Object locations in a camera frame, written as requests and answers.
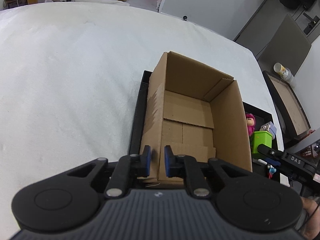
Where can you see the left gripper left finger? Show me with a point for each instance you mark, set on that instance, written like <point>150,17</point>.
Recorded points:
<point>127,171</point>

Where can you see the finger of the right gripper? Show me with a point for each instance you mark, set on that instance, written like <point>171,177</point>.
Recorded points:
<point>269,155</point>

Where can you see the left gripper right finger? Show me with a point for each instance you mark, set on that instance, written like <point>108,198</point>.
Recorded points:
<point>190,170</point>

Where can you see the green hexagonal toy cup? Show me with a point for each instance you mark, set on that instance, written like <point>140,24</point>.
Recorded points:
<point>257,138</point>

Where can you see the lavender bunny cube toy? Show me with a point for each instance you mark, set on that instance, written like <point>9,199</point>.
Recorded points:
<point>270,128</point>

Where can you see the pink haired doll figure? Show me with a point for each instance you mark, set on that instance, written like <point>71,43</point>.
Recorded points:
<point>250,119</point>

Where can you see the brown cardboard box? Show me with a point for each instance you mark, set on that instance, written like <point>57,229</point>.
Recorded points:
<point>195,119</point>

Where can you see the red blue small figure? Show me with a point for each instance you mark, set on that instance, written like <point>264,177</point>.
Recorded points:
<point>270,171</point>

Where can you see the person's right hand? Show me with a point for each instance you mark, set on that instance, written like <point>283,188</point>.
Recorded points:
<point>311,230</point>

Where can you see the black rectangular tray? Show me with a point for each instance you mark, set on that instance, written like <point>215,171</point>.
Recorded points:
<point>142,114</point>

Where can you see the yellow capped plastic bottle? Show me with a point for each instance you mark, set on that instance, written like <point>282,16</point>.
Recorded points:
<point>284,73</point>

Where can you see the white floor mat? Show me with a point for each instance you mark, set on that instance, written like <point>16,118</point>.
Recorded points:
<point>110,2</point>

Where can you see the black door handle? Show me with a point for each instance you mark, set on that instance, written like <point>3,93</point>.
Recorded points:
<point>312,23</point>

